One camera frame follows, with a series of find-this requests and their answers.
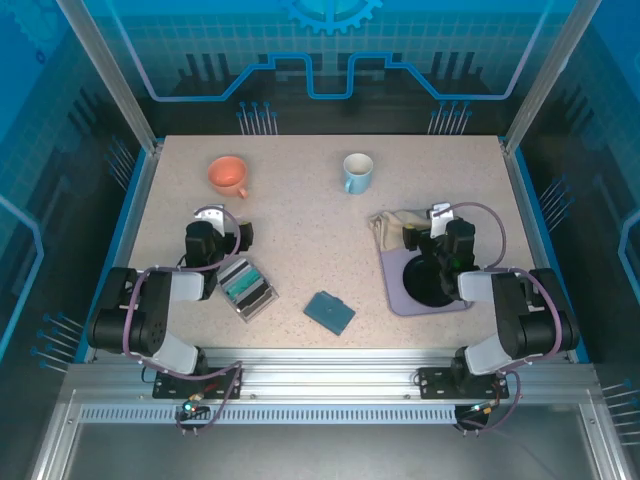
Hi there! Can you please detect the orange cup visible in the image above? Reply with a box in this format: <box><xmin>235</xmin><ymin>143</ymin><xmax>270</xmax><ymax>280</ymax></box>
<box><xmin>207</xmin><ymin>155</ymin><xmax>250</xmax><ymax>200</ymax></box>

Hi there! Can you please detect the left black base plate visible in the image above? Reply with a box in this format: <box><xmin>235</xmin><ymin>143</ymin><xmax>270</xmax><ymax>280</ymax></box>
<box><xmin>152</xmin><ymin>367</ymin><xmax>245</xmax><ymax>400</ymax></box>

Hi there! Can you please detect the black bowl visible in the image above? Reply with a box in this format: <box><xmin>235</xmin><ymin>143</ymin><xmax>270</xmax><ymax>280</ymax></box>
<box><xmin>401</xmin><ymin>256</ymin><xmax>469</xmax><ymax>308</ymax></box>

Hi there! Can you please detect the aluminium frame post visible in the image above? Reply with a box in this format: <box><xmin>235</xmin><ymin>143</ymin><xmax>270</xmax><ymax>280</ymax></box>
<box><xmin>55</xmin><ymin>0</ymin><xmax>162</xmax><ymax>154</ymax></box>
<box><xmin>502</xmin><ymin>0</ymin><xmax>586</xmax><ymax>154</ymax></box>

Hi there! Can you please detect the right aluminium frame post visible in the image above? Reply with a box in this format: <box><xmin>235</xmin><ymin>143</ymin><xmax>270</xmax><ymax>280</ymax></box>
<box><xmin>502</xmin><ymin>0</ymin><xmax>586</xmax><ymax>154</ymax></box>

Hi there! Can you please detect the teal card holder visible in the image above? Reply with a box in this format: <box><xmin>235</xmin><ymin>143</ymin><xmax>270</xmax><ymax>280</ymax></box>
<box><xmin>302</xmin><ymin>290</ymin><xmax>357</xmax><ymax>338</ymax></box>

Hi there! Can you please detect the beige cloth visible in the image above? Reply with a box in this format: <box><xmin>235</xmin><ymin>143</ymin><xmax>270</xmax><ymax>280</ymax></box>
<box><xmin>368</xmin><ymin>209</ymin><xmax>437</xmax><ymax>254</ymax></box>

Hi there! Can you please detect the light blue mug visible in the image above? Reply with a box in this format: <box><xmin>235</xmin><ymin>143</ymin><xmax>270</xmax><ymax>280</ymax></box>
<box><xmin>342</xmin><ymin>152</ymin><xmax>375</xmax><ymax>195</ymax></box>

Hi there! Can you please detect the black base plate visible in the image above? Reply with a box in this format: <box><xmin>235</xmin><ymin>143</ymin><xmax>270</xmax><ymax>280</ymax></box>
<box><xmin>152</xmin><ymin>367</ymin><xmax>245</xmax><ymax>400</ymax></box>
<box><xmin>417</xmin><ymin>367</ymin><xmax>510</xmax><ymax>400</ymax></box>

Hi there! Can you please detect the left aluminium frame post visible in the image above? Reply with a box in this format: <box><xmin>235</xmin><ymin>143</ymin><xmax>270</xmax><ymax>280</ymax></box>
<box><xmin>55</xmin><ymin>0</ymin><xmax>162</xmax><ymax>154</ymax></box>

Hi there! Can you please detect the silver card with dark stripe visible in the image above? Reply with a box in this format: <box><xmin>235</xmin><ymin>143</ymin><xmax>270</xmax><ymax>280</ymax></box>
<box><xmin>219</xmin><ymin>258</ymin><xmax>257</xmax><ymax>284</ymax></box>

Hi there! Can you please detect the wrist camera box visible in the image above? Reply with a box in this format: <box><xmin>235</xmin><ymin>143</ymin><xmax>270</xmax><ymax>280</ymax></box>
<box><xmin>193</xmin><ymin>202</ymin><xmax>226</xmax><ymax>232</ymax></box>
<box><xmin>428</xmin><ymin>202</ymin><xmax>459</xmax><ymax>239</ymax></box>

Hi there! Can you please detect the small led board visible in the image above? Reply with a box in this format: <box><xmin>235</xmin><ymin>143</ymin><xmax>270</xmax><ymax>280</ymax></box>
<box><xmin>467</xmin><ymin>399</ymin><xmax>501</xmax><ymax>419</ymax></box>
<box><xmin>182</xmin><ymin>397</ymin><xmax>209</xmax><ymax>421</ymax></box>

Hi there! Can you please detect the metal bottom panel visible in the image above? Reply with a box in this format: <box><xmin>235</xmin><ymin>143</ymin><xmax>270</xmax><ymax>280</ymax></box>
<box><xmin>29</xmin><ymin>389</ymin><xmax>621</xmax><ymax>480</ymax></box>

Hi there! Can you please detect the left small LED board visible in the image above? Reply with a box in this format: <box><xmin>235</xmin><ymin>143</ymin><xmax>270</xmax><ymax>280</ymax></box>
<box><xmin>182</xmin><ymin>397</ymin><xmax>209</xmax><ymax>421</ymax></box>

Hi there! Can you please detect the aluminium side rail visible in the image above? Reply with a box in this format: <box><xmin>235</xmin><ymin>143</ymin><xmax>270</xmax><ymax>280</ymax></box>
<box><xmin>74</xmin><ymin>142</ymin><xmax>164</xmax><ymax>364</ymax></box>
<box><xmin>499</xmin><ymin>137</ymin><xmax>591</xmax><ymax>364</ymax></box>

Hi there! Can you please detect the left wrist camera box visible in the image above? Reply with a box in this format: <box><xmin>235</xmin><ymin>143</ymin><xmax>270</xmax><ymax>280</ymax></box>
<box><xmin>193</xmin><ymin>202</ymin><xmax>226</xmax><ymax>232</ymax></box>

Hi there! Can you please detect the right aluminium side rail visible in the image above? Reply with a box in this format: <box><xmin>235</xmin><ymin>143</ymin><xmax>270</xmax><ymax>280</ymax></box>
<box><xmin>499</xmin><ymin>137</ymin><xmax>591</xmax><ymax>364</ymax></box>

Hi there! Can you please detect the aluminium front rail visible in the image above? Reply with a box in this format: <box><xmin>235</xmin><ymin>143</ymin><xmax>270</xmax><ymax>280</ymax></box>
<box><xmin>67</xmin><ymin>346</ymin><xmax>596</xmax><ymax>404</ymax></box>

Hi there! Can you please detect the slotted cable duct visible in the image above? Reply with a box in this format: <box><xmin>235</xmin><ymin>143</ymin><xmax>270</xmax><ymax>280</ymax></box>
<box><xmin>79</xmin><ymin>404</ymin><xmax>459</xmax><ymax>425</ymax></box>

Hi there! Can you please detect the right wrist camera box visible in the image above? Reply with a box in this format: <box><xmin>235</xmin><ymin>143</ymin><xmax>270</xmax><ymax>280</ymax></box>
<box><xmin>428</xmin><ymin>202</ymin><xmax>459</xmax><ymax>239</ymax></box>

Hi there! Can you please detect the left aluminium side rail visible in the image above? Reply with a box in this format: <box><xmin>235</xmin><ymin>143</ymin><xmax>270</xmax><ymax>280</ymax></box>
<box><xmin>74</xmin><ymin>142</ymin><xmax>164</xmax><ymax>364</ymax></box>

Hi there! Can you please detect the right small LED board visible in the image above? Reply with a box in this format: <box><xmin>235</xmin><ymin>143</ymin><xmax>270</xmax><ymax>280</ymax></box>
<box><xmin>467</xmin><ymin>399</ymin><xmax>501</xmax><ymax>419</ymax></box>

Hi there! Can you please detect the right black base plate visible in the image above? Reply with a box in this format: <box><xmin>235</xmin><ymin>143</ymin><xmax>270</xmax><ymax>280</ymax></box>
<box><xmin>417</xmin><ymin>367</ymin><xmax>510</xmax><ymax>400</ymax></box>

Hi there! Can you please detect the green card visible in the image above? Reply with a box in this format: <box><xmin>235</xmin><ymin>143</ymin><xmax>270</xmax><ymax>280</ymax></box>
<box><xmin>225</xmin><ymin>273</ymin><xmax>265</xmax><ymax>297</ymax></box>

